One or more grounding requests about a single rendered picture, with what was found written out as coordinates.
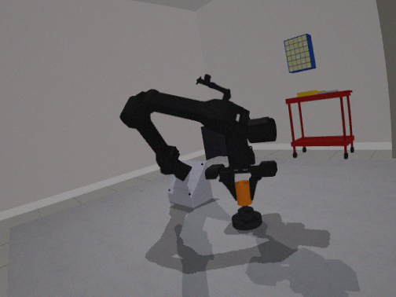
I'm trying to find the orange knob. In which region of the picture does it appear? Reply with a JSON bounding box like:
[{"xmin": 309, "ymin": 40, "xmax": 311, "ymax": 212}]
[{"xmin": 234, "ymin": 180, "xmax": 252, "ymax": 206}]

